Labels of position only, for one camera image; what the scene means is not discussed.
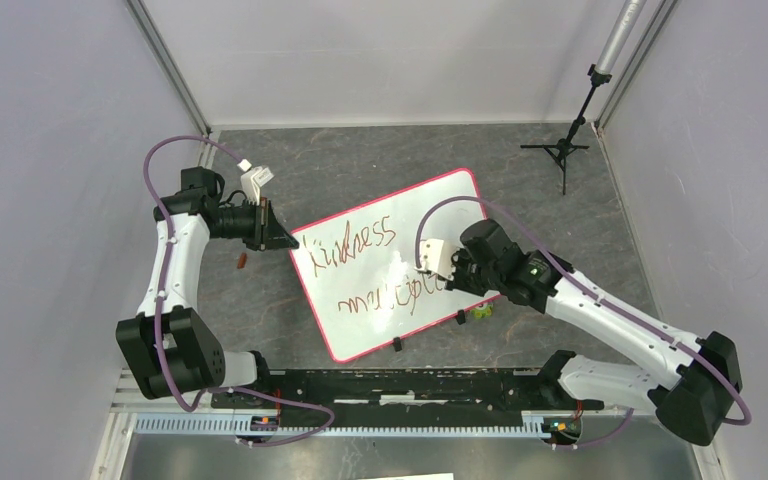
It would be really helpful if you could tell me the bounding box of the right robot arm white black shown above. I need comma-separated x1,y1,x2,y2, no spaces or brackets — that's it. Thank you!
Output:
423,219,743,446

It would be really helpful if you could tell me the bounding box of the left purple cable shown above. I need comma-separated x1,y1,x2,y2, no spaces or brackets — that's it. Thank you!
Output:
142,135,337,448

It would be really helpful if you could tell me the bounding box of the black camera tripod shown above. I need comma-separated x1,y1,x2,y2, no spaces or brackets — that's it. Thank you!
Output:
519,64,612,195

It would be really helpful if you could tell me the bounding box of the whiteboard with pink frame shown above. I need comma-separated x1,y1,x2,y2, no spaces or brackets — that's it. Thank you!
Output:
291,168,486,363

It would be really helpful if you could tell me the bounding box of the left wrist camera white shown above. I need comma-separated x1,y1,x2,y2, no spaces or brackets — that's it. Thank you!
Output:
237,159,274,204

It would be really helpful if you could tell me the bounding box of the green owl toy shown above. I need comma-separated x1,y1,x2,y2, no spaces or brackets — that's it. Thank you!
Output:
470,301,494,319

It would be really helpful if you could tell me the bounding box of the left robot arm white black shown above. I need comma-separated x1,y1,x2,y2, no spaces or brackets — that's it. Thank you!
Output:
116,160,299,408

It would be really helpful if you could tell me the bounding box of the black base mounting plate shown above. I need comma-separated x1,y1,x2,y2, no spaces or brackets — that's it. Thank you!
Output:
211,368,604,429

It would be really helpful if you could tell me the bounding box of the grey slotted cable duct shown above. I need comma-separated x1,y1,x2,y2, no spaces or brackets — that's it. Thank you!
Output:
133,413,583,439

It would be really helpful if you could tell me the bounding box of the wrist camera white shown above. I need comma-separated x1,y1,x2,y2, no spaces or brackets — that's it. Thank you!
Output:
416,238,461,281
237,159,274,204

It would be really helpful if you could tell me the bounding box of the grey metal pole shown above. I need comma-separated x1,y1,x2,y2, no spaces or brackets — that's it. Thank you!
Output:
594,0,647,75

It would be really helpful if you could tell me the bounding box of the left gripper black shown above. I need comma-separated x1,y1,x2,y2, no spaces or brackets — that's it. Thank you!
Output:
210,197,299,252

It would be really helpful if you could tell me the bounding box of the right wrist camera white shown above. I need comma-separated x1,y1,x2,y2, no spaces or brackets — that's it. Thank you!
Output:
416,238,461,281

